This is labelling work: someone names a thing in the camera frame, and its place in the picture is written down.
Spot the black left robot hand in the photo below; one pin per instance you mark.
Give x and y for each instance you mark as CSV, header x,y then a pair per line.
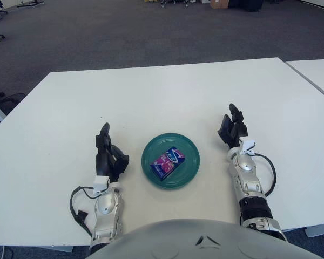
x,y
108,162

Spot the grey table foot beam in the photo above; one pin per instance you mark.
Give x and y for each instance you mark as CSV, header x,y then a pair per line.
x,y
320,231

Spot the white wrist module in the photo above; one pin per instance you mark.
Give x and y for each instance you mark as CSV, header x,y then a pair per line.
x,y
101,184
248,147

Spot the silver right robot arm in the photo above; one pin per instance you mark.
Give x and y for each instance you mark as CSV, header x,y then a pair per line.
x,y
245,172

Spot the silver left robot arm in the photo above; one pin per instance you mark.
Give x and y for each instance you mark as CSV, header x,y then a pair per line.
x,y
106,210

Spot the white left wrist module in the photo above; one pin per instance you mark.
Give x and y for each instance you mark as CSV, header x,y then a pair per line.
x,y
101,184

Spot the black cabinet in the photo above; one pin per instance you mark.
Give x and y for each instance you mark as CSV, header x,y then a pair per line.
x,y
245,5

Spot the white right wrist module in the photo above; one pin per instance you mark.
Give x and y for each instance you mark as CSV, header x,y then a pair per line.
x,y
248,147

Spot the black office chair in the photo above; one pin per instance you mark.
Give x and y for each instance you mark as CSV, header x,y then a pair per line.
x,y
10,99

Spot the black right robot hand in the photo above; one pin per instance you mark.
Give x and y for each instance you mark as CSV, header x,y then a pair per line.
x,y
236,129

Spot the green round plate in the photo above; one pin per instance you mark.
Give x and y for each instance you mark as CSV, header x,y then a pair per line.
x,y
189,172

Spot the grey robot torso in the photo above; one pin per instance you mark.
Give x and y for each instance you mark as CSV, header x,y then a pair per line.
x,y
205,242

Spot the black floor stand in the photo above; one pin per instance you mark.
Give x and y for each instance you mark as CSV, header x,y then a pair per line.
x,y
31,2

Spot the black chair caster base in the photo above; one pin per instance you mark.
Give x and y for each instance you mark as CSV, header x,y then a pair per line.
x,y
174,2

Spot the blue purple gum box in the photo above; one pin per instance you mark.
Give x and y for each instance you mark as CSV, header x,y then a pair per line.
x,y
167,163

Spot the brown cardboard box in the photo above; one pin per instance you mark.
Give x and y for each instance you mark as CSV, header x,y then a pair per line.
x,y
219,3

